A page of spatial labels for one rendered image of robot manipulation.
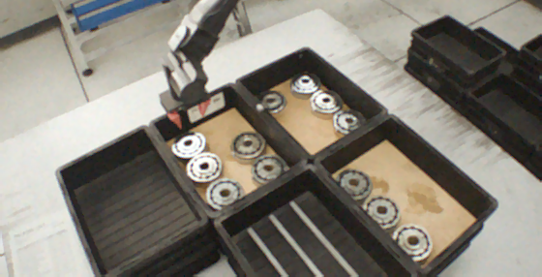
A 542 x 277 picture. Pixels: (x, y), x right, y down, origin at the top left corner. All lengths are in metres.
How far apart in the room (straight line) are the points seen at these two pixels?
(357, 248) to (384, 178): 0.23
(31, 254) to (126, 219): 0.38
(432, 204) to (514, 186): 0.40
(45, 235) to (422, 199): 1.15
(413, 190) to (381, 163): 0.12
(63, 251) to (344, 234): 0.84
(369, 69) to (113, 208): 1.11
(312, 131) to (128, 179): 0.58
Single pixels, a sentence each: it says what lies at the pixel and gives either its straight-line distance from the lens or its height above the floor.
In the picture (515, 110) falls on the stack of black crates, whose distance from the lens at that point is 2.26.
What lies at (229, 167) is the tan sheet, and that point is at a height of 0.83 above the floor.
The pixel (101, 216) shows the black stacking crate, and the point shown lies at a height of 0.83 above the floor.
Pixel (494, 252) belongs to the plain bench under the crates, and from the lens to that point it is 1.34.
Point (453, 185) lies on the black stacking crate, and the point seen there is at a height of 0.87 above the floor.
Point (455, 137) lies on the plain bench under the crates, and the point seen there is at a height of 0.70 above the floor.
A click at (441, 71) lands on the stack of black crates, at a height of 0.50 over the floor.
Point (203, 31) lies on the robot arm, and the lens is 0.89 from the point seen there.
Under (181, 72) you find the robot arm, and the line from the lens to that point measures 0.86.
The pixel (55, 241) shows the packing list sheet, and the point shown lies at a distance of 1.42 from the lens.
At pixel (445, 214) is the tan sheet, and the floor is 0.83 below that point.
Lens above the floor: 1.80
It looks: 47 degrees down
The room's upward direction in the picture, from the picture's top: 4 degrees counter-clockwise
